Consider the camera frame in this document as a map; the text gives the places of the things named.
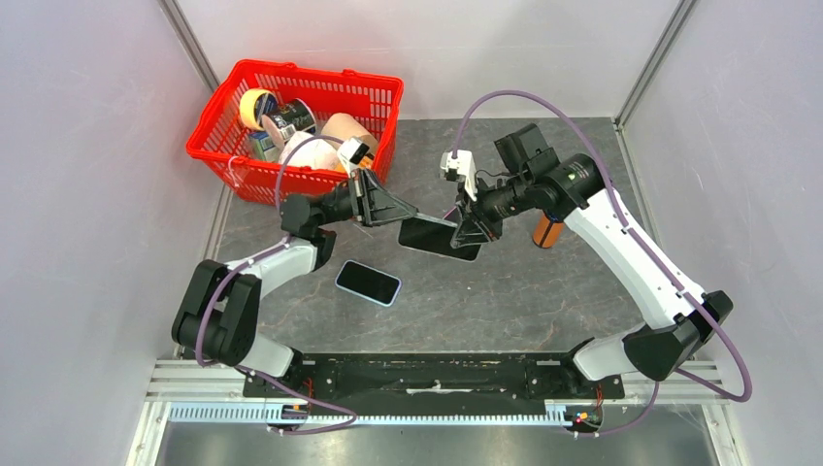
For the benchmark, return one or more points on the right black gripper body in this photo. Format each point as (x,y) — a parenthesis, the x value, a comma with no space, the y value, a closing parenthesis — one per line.
(492,206)

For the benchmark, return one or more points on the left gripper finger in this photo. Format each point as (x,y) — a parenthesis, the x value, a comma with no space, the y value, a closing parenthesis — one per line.
(384,203)
(381,218)

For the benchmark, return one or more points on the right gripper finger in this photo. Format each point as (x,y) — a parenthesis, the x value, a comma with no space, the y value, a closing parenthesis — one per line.
(471,231)
(465,208)

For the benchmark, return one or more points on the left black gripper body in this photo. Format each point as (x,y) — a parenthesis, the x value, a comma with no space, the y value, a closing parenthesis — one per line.
(358,195)

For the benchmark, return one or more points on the black phone teal edge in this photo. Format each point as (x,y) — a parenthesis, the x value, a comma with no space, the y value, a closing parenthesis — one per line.
(431,238)

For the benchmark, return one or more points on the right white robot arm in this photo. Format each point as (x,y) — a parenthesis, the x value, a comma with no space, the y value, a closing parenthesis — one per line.
(677,313)

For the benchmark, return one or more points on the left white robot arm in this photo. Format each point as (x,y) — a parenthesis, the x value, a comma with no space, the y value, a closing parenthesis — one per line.
(218,315)

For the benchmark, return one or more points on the phone in pink case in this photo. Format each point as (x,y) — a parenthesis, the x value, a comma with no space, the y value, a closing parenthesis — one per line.
(452,215)

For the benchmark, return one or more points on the phone in blue case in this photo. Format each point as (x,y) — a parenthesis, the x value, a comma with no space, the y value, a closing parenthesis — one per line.
(368,283)

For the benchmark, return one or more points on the beige tape roll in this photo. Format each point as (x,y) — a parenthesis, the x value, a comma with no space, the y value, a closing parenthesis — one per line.
(344,126)

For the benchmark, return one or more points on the orange bottle blue cap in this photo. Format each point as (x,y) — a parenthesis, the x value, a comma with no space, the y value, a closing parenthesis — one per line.
(547,232)

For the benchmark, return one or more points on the dark printed can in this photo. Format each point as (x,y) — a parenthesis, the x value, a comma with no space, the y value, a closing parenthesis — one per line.
(285,120)

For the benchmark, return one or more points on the blue small box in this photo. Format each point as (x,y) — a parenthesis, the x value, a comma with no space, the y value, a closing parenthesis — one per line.
(262,146)

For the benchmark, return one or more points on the yellow tape roll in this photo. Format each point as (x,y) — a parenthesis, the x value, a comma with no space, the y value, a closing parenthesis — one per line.
(254,104)

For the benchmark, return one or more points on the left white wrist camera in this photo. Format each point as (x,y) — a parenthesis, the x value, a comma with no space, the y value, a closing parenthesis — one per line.
(354,153)

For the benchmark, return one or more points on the white toothed cable duct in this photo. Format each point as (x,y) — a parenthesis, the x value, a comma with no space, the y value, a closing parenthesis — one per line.
(280,414)

